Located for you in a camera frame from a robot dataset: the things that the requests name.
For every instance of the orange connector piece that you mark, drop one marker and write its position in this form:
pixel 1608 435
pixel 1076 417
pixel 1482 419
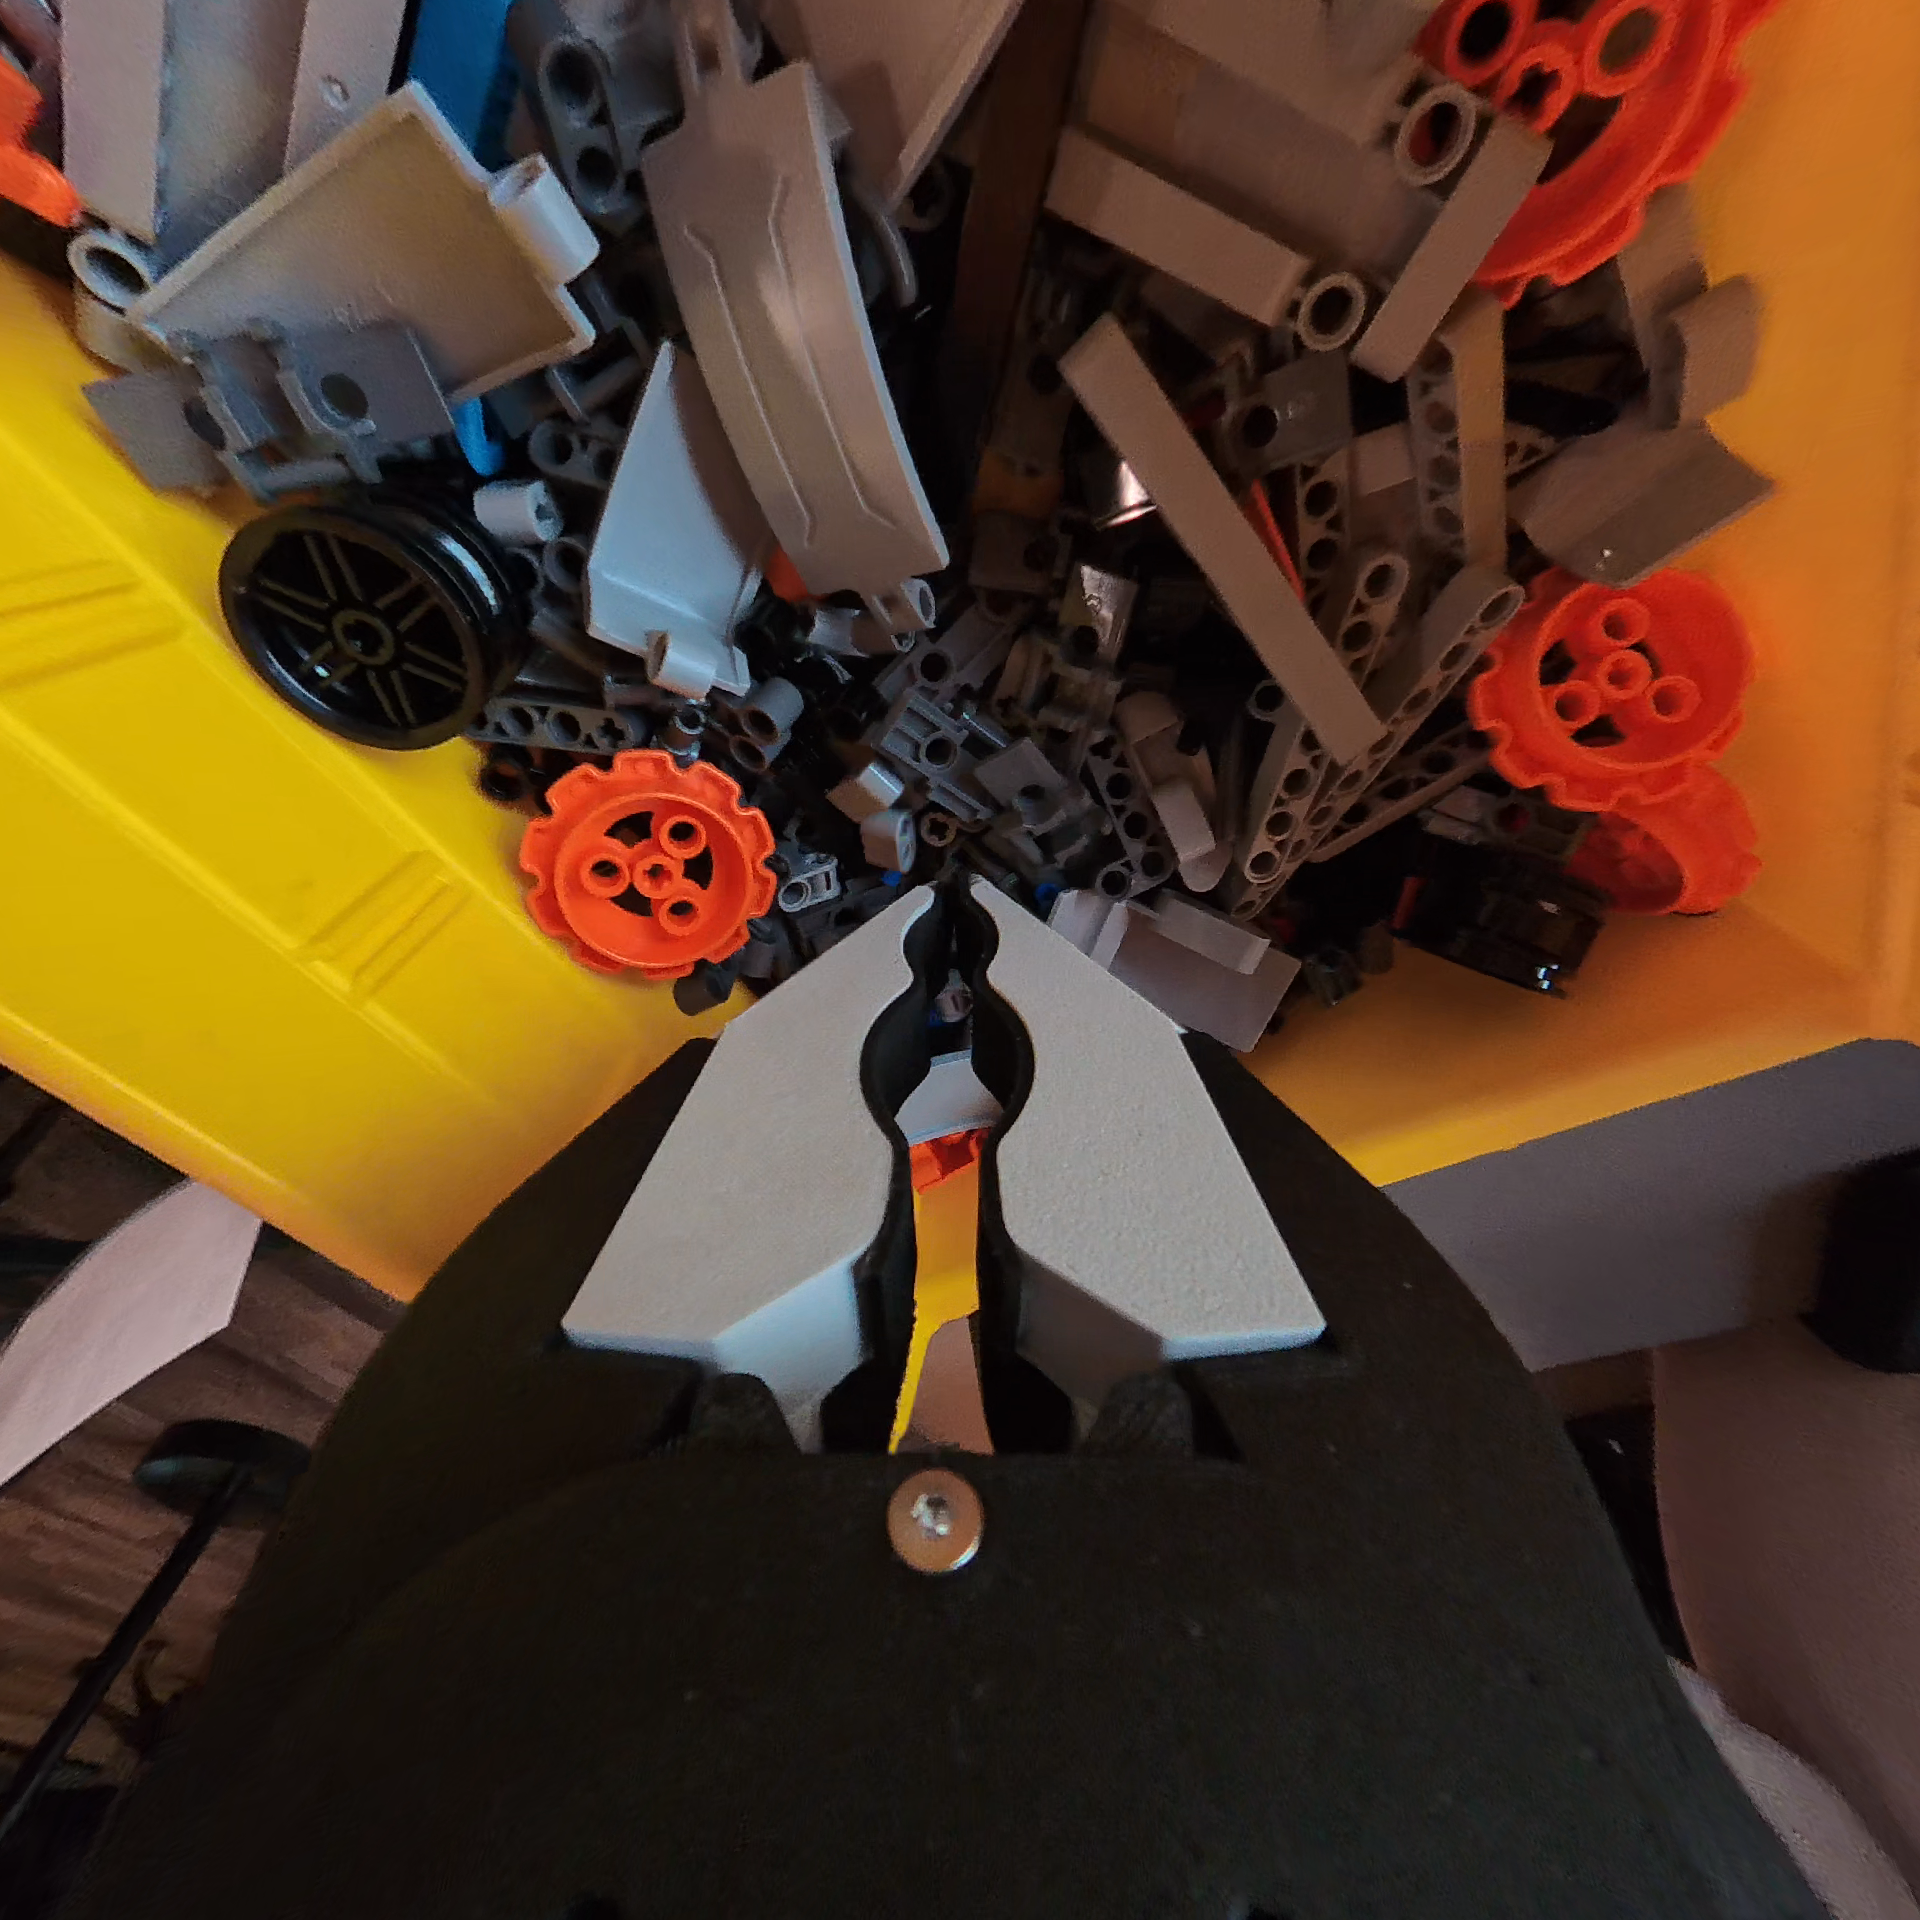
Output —
pixel 950 1157

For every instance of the yellow plastic bin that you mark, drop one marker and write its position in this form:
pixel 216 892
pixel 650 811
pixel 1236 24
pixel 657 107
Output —
pixel 224 901

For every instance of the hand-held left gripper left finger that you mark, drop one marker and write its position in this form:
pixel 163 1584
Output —
pixel 750 1185

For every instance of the large orange gear wheel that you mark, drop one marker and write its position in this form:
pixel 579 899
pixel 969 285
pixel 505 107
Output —
pixel 1694 862
pixel 1711 645
pixel 1680 149

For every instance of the black spoked wheel rim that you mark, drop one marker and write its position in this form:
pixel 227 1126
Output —
pixel 271 598

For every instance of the person's leg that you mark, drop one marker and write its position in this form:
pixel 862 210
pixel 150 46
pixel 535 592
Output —
pixel 1800 1576

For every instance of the white paper strip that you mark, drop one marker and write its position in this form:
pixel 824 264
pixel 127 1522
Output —
pixel 120 1318

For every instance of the black rubber tire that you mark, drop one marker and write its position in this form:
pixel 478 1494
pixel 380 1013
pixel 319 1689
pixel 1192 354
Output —
pixel 1499 922

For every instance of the small orange gear wheel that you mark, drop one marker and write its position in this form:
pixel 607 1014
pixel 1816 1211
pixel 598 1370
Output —
pixel 30 165
pixel 579 838

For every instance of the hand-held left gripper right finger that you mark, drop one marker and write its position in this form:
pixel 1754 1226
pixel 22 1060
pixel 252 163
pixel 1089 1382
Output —
pixel 1154 1185

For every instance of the pile of building pieces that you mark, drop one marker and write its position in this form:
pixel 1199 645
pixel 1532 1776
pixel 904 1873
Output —
pixel 779 300

